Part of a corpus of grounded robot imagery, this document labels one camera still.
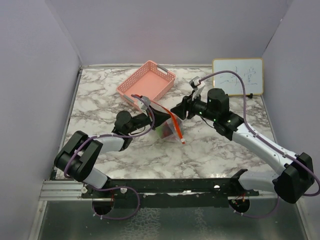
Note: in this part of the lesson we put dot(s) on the aluminium frame rail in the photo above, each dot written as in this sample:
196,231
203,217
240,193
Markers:
60,190

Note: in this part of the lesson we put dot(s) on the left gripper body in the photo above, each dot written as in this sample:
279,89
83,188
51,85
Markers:
141,120

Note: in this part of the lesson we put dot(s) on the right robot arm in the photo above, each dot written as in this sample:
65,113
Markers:
291,176

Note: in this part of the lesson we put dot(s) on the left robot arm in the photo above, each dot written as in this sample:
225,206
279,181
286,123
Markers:
78,156

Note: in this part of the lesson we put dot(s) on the pink plastic basket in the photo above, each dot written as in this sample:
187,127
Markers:
151,80

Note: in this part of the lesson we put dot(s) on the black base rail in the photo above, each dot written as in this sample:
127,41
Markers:
169,193

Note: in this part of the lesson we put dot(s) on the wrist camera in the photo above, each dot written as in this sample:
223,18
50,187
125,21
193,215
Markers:
197,87
143,103

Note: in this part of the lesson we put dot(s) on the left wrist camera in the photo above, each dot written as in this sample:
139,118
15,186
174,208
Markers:
143,103

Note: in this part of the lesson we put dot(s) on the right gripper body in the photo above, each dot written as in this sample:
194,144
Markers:
195,107

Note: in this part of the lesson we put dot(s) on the red fake fruit bunch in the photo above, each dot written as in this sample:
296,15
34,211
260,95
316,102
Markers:
169,132

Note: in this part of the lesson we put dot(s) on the green fake grapes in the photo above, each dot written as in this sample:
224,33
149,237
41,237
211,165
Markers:
159,131

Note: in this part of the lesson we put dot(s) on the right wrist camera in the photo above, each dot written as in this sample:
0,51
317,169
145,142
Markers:
197,87

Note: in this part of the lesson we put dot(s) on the clear zip top bag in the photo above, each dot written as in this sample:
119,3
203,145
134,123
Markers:
179,130

